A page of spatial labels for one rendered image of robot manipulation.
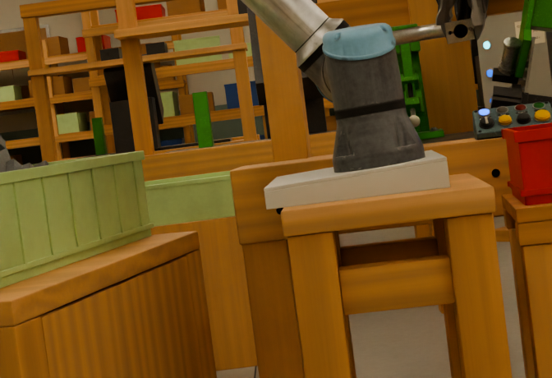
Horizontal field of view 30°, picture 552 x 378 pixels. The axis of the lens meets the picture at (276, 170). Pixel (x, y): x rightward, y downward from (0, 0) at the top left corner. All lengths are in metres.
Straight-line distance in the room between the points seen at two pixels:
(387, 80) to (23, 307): 0.66
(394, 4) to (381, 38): 1.05
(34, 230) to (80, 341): 0.20
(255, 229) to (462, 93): 0.79
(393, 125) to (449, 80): 0.97
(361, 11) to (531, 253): 1.18
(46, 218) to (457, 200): 0.66
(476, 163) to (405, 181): 0.42
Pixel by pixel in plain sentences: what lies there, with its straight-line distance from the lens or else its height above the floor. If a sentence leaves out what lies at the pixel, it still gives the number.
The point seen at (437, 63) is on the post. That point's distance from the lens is 2.61.
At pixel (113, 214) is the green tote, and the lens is 1.93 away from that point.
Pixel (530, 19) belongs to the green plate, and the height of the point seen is 1.13.
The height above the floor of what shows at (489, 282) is 0.71.
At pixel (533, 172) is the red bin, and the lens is 1.70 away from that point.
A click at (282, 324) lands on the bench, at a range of 2.07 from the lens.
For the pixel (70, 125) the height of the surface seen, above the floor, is 1.22.
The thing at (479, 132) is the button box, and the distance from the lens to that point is 2.01.
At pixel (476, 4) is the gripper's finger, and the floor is 1.15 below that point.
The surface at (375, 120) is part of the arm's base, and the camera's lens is 1.64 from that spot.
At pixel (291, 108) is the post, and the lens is 2.62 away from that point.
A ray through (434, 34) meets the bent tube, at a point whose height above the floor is 1.12.
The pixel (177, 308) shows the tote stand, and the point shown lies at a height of 0.66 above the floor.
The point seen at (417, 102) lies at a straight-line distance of 2.39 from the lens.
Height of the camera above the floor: 0.99
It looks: 3 degrees down
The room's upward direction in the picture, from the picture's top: 7 degrees counter-clockwise
